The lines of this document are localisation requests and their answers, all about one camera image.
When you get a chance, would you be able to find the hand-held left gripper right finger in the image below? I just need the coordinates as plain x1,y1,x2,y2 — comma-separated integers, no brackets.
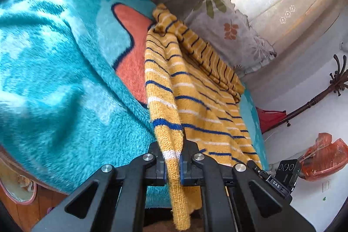
180,139,316,232

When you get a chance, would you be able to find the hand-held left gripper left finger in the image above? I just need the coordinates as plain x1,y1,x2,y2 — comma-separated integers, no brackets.
31,141,167,232

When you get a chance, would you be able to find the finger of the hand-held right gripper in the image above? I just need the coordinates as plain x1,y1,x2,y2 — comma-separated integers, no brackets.
246,160,270,179

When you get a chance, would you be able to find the yellow striped knit sweater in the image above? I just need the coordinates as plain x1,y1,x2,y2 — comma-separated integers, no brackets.
144,3,263,231

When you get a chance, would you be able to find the orange plastic bag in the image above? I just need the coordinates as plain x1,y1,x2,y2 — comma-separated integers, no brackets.
298,132,348,181

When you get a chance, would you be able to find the red cloth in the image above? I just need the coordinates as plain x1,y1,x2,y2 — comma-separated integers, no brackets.
256,107,288,135

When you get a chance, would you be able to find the dark wooden coat rack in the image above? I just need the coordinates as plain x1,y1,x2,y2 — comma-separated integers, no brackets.
283,54,348,127

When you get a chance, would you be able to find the grey pillow with leaf print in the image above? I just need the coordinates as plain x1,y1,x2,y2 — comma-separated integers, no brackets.
185,0,277,77

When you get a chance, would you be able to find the teal fleece blanket orange print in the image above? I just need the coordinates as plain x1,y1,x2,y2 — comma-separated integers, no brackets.
0,0,270,209

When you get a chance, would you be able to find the pink rimmed basin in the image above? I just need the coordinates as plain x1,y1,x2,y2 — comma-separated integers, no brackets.
0,163,37,205

